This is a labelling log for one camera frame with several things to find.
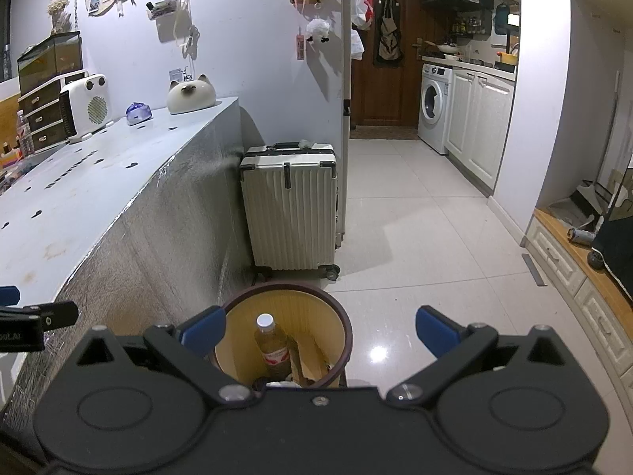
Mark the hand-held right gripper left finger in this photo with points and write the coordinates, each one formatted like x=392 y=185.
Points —
x=205 y=331

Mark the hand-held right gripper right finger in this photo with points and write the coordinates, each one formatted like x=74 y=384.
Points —
x=437 y=332

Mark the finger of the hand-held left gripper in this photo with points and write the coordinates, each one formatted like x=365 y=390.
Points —
x=9 y=295
x=44 y=315

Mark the white cap plastic bottle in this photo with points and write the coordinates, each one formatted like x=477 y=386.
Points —
x=271 y=346

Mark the brown cardboard box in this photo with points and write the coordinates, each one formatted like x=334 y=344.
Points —
x=309 y=363

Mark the round wooden trash bin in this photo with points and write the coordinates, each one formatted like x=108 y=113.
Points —
x=316 y=316

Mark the low white wood-top cabinet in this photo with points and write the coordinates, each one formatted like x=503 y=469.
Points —
x=564 y=277

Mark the colourful pen box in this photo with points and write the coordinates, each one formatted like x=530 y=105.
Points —
x=10 y=157

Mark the white ribbed suitcase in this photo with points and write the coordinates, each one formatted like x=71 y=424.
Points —
x=292 y=208

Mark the clear water bottle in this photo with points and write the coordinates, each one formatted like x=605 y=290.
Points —
x=25 y=136

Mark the grey spray can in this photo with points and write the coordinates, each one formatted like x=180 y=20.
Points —
x=581 y=236

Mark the black round object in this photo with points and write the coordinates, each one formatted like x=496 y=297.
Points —
x=595 y=261

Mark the wooden headboard panel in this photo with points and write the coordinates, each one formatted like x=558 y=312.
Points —
x=7 y=118

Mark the white drawer cabinet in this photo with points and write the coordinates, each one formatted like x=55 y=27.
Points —
x=44 y=118

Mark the black fabric bag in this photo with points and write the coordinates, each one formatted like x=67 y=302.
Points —
x=615 y=257

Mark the white fan heater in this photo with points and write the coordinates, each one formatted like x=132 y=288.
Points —
x=85 y=109

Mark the white kitchen base cabinets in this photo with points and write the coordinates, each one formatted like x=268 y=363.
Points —
x=479 y=123

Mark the blue tissue pack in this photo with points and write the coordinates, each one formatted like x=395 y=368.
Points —
x=139 y=114

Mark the white washing machine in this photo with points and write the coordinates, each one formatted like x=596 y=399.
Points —
x=435 y=109

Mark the white cat shaped ornament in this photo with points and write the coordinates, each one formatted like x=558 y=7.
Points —
x=192 y=95

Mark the glass fish tank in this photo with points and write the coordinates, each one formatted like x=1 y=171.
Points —
x=49 y=62

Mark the brown wooden door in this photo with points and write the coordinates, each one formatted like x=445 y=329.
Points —
x=363 y=89

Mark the dried flower bunch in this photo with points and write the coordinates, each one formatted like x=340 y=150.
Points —
x=58 y=10

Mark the hanging bag on door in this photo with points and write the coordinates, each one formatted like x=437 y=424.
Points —
x=388 y=34

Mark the spice bottle rack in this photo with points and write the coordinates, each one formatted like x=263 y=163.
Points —
x=470 y=25

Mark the white sheep plush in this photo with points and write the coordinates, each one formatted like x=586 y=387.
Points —
x=318 y=29

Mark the wall photo card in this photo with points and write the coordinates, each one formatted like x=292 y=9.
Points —
x=93 y=6

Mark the small wall shelf box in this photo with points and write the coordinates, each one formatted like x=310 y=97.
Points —
x=162 y=8

